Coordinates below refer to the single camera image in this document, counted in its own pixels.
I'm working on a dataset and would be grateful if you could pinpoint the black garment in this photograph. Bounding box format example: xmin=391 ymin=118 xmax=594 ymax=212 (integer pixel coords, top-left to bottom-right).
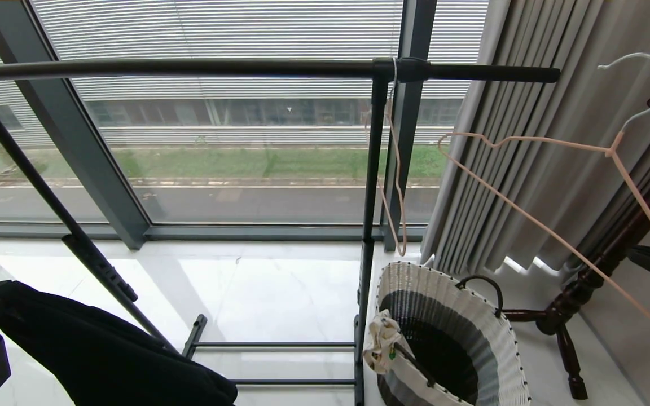
xmin=0 ymin=280 xmax=238 ymax=406

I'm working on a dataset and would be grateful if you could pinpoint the pink clothes hanger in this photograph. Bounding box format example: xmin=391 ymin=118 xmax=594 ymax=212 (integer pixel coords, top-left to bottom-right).
xmin=364 ymin=85 xmax=409 ymax=258
xmin=437 ymin=52 xmax=650 ymax=348

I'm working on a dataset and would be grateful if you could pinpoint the black clothes rack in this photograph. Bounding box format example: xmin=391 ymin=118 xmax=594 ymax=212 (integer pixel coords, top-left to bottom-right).
xmin=0 ymin=56 xmax=561 ymax=406

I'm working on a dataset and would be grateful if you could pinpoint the white laundry basket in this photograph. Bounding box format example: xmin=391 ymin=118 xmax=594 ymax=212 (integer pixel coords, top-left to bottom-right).
xmin=363 ymin=261 xmax=532 ymax=406

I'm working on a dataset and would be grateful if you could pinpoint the cream printed garment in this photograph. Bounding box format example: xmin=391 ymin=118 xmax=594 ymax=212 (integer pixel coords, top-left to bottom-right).
xmin=362 ymin=309 xmax=416 ymax=376

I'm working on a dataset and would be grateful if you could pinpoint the beige curtain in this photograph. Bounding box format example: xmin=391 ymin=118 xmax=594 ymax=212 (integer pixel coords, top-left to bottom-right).
xmin=420 ymin=0 xmax=650 ymax=272

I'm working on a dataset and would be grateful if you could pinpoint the dark brown wooden coat stand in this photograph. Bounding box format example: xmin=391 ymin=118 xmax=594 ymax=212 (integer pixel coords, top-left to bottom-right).
xmin=503 ymin=97 xmax=650 ymax=401

